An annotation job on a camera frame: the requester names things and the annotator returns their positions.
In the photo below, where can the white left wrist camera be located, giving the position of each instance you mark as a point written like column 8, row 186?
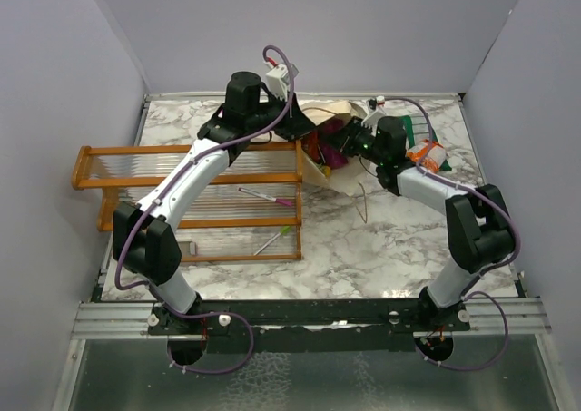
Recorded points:
column 278, row 80

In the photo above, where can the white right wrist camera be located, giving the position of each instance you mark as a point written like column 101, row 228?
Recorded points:
column 376, row 111

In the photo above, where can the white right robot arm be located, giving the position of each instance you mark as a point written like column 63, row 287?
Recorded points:
column 481, row 235

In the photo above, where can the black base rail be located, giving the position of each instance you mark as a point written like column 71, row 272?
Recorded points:
column 304, row 325

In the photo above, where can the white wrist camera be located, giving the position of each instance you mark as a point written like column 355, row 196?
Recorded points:
column 376, row 111
column 278, row 80

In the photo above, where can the orange wooden rack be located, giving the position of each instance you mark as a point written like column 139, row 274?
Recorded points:
column 226, row 225

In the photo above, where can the green-capped pen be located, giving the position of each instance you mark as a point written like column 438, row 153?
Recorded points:
column 272, row 239

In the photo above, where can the beige paper bag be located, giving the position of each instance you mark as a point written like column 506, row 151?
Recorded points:
column 349, row 179

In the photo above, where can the pink-capped pen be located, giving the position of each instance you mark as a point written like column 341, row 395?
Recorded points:
column 264, row 196

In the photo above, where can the red Doritos bag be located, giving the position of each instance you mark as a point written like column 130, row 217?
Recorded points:
column 310, row 145

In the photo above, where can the purple snack bag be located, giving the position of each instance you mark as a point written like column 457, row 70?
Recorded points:
column 332, row 158

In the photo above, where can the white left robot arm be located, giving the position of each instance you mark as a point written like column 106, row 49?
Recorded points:
column 144, row 240

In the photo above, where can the orange snack bag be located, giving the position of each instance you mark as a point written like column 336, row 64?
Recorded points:
column 431, row 155

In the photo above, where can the green snack bag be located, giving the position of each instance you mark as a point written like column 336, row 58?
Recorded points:
column 417, row 131

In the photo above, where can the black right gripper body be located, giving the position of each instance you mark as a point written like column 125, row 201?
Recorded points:
column 359, row 141

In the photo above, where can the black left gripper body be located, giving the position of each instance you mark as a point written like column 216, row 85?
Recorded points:
column 271, row 112

